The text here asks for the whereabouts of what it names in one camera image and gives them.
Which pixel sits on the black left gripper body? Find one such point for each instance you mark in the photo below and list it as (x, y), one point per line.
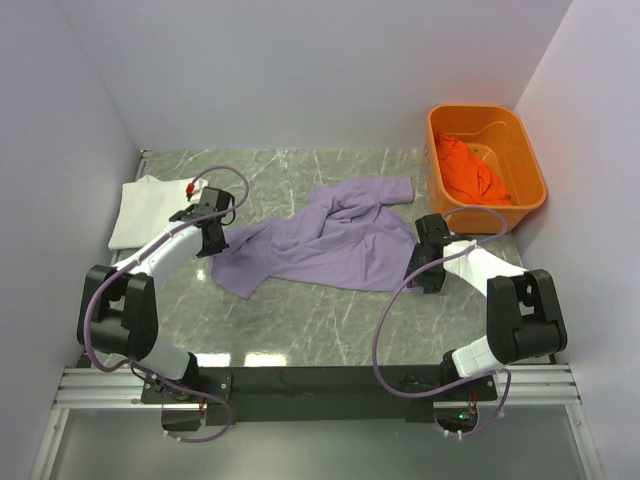
(214, 247)

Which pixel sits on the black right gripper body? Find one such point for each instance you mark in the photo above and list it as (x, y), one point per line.
(433, 279)

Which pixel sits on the purple t shirt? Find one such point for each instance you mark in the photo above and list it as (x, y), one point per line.
(347, 237)

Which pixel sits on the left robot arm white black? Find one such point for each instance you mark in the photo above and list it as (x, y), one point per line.
(118, 323)

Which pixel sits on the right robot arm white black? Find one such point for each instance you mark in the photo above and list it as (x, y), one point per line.
(523, 313)

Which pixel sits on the orange t shirt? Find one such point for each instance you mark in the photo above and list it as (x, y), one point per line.
(466, 177)

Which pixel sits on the folded white t shirt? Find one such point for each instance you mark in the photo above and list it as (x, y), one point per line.
(145, 208)

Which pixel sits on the orange plastic bin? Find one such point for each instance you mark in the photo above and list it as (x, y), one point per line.
(480, 155)

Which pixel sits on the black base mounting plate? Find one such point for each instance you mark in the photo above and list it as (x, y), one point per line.
(278, 394)

